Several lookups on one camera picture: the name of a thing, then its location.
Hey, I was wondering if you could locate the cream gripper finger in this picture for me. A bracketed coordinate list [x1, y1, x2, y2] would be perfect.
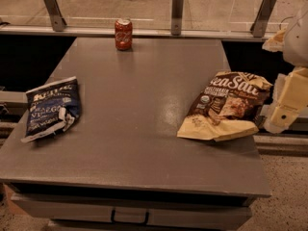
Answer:
[262, 29, 286, 52]
[264, 104, 299, 134]

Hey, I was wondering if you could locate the brown sea salt chip bag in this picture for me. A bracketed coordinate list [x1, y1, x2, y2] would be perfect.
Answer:
[177, 71, 272, 141]

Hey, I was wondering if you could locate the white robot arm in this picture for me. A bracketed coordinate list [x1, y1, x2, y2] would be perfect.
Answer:
[262, 4, 308, 134]

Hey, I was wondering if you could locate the red coke can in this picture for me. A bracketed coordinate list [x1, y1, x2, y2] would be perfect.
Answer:
[115, 18, 133, 50]

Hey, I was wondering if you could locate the blue salt vinegar chip bag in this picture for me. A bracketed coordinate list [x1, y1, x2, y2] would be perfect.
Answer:
[21, 76, 81, 142]

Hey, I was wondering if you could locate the right metal railing bracket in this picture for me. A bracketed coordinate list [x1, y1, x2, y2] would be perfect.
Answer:
[250, 0, 277, 38]

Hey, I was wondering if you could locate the metal railing bracket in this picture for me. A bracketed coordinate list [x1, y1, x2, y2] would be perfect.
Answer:
[43, 0, 66, 32]
[170, 0, 184, 36]
[250, 0, 277, 38]

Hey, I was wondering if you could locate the middle metal railing bracket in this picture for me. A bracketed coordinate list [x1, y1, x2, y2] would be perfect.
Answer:
[170, 0, 184, 36]

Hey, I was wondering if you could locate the grey drawer with black handle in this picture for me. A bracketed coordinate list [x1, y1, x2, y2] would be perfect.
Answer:
[11, 192, 251, 231]

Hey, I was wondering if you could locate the left metal railing bracket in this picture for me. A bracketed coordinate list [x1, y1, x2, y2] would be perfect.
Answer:
[43, 0, 66, 32]

